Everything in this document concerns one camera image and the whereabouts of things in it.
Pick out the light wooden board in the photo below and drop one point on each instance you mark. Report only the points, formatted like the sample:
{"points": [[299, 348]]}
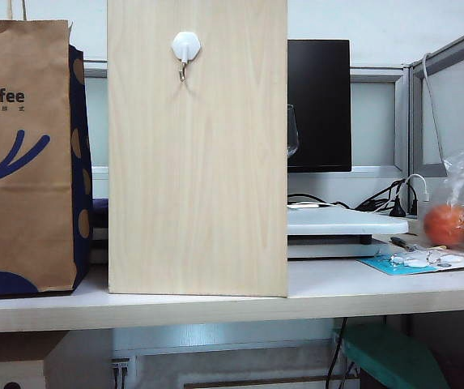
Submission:
{"points": [[199, 182]]}

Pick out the blue packaging card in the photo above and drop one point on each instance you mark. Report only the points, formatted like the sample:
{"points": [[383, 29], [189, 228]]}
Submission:
{"points": [[381, 265]]}

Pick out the wall power socket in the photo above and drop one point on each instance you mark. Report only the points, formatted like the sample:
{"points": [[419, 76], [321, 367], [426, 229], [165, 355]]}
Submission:
{"points": [[120, 369]]}

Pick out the grey office partition frame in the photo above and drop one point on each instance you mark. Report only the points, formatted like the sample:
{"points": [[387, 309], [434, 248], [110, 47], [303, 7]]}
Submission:
{"points": [[415, 121]]}

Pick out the orange ball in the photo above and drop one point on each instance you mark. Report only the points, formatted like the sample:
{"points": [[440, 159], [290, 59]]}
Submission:
{"points": [[445, 226]]}

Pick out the white flat device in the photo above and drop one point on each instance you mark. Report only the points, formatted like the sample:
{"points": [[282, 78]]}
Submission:
{"points": [[304, 206]]}

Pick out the white adhesive wall hook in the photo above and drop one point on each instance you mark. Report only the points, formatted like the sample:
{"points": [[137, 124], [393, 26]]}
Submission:
{"points": [[186, 46]]}

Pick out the black pen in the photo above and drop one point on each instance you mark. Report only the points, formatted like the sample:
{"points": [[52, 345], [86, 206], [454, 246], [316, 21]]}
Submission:
{"points": [[398, 241]]}

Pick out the brown luckin coffee paper bag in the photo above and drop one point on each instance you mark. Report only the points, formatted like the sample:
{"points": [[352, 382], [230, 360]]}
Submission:
{"points": [[21, 170]]}

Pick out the white desk riser platform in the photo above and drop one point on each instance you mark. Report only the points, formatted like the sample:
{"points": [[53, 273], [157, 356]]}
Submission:
{"points": [[337, 221]]}

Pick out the green plastic object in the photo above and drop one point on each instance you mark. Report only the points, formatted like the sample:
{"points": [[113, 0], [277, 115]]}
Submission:
{"points": [[393, 360]]}

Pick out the clear wine glass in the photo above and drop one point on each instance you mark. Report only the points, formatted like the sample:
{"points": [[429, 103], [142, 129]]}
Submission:
{"points": [[292, 138]]}

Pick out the black computer monitor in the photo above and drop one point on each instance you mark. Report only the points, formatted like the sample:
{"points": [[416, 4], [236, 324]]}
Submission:
{"points": [[320, 105]]}

